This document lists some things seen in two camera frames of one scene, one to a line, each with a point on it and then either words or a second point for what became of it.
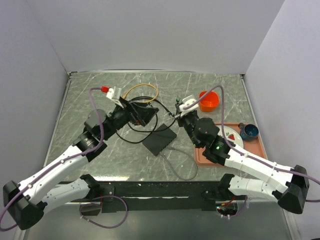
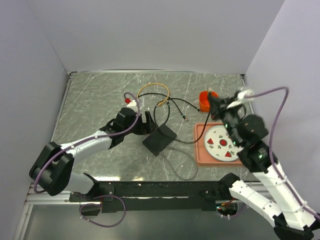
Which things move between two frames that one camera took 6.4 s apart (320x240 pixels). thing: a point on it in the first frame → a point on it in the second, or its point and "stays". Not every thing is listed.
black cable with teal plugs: x=156 y=119 → x=184 y=117
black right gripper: x=180 y=119 → x=218 y=105
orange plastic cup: x=210 y=102 stays
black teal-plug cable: x=156 y=100 → x=192 y=105
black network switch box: x=159 y=140 stays
